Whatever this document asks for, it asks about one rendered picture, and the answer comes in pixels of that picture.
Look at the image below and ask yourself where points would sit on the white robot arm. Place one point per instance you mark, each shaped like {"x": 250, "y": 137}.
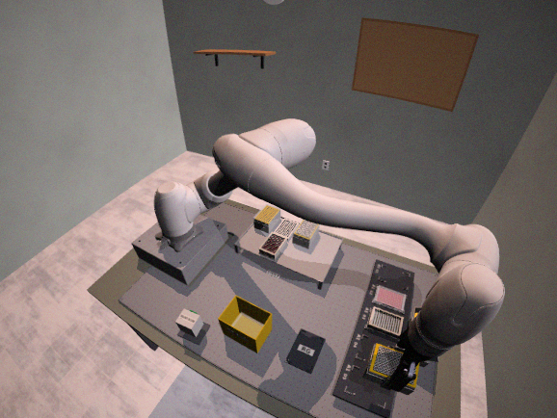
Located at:
{"x": 460, "y": 304}

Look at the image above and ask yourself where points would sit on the black flat pad with label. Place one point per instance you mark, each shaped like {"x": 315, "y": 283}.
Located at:
{"x": 305, "y": 351}

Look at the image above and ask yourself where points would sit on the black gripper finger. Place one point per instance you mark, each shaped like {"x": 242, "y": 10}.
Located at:
{"x": 401, "y": 377}
{"x": 400, "y": 346}

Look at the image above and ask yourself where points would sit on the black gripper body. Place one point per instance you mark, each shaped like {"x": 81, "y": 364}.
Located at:
{"x": 413, "y": 355}

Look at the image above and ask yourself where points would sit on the yellow waste bin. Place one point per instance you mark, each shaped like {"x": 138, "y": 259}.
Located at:
{"x": 236, "y": 306}

